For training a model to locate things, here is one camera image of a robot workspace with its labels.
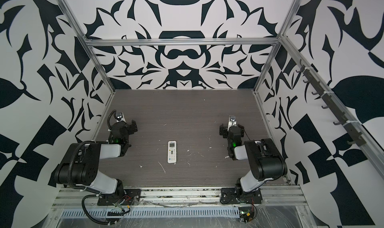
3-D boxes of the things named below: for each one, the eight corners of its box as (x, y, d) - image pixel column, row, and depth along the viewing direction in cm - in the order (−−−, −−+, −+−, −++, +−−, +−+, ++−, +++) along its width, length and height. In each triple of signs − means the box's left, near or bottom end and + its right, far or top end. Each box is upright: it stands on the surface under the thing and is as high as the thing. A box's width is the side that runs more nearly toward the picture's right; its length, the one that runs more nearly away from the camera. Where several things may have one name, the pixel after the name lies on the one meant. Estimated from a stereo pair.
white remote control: (166, 163, 87) (165, 161, 85) (168, 142, 95) (167, 140, 93) (176, 163, 87) (176, 161, 85) (177, 142, 95) (177, 140, 93)
